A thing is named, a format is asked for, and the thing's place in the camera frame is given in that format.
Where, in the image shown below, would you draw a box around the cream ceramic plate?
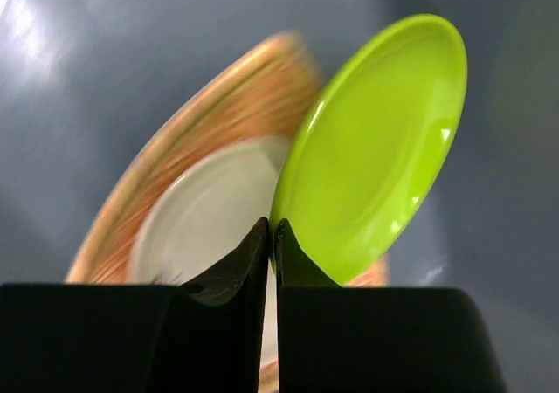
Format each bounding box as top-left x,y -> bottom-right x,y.
128,136 -> 291,364

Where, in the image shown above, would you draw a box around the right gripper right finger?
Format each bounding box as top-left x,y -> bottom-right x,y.
273,220 -> 507,392

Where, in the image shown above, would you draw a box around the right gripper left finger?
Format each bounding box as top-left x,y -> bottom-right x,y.
1,218 -> 269,392

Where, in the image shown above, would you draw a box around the grey plastic bin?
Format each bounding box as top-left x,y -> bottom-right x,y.
1,0 -> 558,392

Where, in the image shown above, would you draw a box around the woven bamboo fan-shaped basket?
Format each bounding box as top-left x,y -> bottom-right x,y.
65,30 -> 390,393

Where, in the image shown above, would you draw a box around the green plastic plate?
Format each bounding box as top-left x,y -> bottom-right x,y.
270,14 -> 467,286

